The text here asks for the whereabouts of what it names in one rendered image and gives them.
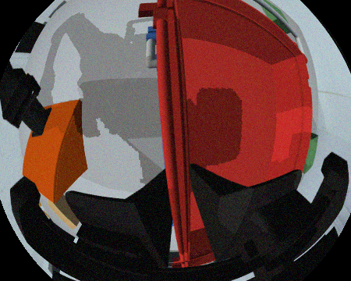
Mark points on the blue plastic tray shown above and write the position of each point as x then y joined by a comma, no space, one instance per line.
152,34

